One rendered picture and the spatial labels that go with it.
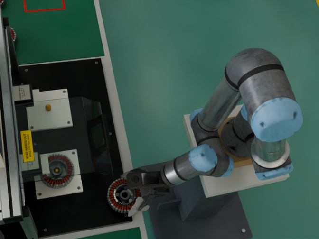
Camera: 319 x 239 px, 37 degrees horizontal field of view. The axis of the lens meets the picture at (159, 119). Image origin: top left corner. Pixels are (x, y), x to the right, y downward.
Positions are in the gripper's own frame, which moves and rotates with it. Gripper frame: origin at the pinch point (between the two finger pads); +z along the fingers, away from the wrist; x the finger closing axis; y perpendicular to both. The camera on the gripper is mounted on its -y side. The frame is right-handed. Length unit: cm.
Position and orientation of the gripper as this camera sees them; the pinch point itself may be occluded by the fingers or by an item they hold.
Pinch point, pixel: (123, 196)
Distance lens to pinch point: 156.9
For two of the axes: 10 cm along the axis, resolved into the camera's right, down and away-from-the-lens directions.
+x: -2.1, -8.9, 4.0
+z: -7.0, 4.3, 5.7
